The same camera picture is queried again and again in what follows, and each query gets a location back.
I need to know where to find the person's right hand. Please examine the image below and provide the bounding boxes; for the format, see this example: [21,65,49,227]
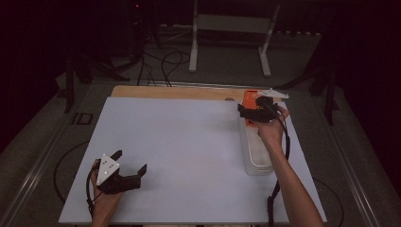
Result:
[255,105,290,153]

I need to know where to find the black floor cables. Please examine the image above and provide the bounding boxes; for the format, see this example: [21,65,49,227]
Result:
[136,49,192,88]

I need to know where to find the black rectangular floor frame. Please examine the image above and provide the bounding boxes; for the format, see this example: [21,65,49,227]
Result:
[71,112,95,127]

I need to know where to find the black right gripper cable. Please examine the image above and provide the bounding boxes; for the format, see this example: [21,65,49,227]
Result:
[266,107,292,227]

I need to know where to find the metal floor rail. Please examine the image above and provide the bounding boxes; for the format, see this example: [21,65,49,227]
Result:
[296,89,387,227]
[0,83,96,227]

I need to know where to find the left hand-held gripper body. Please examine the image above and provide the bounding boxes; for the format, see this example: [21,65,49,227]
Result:
[95,152,143,195]

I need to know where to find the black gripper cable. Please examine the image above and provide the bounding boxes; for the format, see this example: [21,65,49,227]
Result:
[85,163,102,219]
[266,107,292,227]

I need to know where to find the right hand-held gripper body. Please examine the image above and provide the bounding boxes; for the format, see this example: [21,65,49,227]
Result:
[250,88,289,124]

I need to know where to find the orange phone case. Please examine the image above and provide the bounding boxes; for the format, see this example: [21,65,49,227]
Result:
[241,89,263,128]

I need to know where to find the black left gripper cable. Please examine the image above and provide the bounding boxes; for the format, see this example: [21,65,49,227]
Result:
[85,163,102,219]

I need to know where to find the black tripod stand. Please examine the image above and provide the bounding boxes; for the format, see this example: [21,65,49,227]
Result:
[63,51,131,114]
[280,61,340,127]

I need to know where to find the person's left hand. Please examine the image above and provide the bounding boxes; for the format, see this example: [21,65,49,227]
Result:
[90,158,125,218]

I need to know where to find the white translucent plastic container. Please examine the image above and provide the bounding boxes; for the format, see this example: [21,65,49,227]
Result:
[238,107,275,177]

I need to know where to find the white metal stand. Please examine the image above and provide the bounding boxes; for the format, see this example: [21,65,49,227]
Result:
[188,0,282,79]

